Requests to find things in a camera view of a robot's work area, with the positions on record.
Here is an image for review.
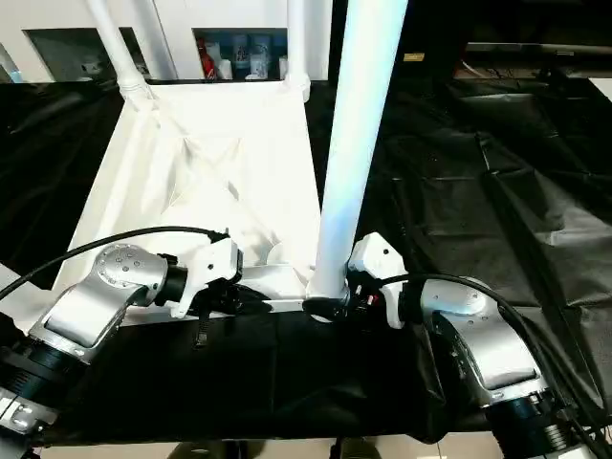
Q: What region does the black metal bar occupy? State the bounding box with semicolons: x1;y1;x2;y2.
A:
463;40;612;56

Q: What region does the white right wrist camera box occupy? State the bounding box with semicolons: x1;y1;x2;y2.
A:
345;232;404;332

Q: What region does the black left wrist camera cable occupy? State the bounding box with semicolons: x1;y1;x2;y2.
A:
0;226;232;290

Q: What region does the white flat panel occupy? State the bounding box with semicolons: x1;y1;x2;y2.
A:
591;76;612;104

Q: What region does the white plastic table top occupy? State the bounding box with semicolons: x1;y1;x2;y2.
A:
48;78;347;332

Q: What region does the white cabinet with glass doors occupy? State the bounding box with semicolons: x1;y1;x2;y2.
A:
0;0;334;83

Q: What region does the black work mat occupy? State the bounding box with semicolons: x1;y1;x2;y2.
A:
0;38;612;450

